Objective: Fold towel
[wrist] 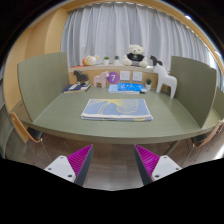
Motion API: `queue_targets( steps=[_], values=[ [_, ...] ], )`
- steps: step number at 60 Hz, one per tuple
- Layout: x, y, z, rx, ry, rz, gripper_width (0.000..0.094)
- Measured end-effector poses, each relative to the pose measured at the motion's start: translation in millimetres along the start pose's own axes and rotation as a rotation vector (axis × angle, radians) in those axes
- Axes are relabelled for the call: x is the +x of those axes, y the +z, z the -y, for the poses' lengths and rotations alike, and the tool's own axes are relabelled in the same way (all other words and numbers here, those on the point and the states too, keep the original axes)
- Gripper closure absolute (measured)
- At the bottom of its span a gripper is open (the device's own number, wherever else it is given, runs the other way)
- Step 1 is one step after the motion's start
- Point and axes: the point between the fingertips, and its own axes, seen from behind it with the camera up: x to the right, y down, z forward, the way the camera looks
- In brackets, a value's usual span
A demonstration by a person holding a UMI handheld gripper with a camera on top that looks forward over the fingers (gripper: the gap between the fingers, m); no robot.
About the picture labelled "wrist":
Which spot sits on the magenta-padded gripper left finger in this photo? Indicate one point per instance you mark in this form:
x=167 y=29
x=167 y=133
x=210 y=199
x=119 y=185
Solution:
x=60 y=166

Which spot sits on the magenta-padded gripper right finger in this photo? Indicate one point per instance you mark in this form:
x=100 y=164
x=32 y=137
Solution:
x=165 y=165

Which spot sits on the dark blue book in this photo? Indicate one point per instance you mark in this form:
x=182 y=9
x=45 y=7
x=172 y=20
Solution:
x=75 y=87

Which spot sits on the small potted plant white pot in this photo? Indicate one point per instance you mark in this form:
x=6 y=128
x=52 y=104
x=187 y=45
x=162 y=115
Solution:
x=116 y=61
x=106 y=61
x=148 y=86

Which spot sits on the green divider panel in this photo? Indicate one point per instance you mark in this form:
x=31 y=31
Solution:
x=193 y=88
x=43 y=83
x=219 y=103

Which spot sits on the bright blue book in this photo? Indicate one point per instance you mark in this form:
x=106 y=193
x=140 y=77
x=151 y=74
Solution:
x=131 y=87

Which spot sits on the large white wooden horse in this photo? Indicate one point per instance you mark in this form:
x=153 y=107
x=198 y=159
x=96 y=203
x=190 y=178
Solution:
x=165 y=80

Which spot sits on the dark grey wooden horse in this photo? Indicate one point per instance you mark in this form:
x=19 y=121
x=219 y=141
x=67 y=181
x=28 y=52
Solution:
x=81 y=76

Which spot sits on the light blue book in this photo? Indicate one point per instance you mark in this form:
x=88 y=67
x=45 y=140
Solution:
x=112 y=88

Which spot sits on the pink wooden horse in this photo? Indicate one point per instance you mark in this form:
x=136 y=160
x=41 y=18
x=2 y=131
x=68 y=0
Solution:
x=101 y=80

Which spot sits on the purple round number sign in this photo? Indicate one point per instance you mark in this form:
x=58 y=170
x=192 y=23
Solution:
x=113 y=78

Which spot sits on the wooden ledge shelf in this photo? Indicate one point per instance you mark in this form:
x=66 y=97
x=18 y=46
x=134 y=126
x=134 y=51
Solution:
x=96 y=69

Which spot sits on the small black wooden horse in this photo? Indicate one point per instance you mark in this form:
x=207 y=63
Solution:
x=154 y=60

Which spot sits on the orange and white plush toy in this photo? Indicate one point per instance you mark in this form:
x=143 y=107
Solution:
x=90 y=60

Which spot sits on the white teddy bear black shirt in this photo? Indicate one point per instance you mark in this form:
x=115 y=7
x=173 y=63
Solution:
x=135 y=55

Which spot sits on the white pleated curtain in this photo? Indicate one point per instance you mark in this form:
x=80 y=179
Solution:
x=110 y=30

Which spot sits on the ceiling light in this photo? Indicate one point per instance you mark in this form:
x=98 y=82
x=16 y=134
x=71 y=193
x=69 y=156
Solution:
x=188 y=17

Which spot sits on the white wall socket plate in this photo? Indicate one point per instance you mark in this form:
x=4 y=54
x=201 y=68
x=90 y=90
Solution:
x=125 y=75
x=137 y=76

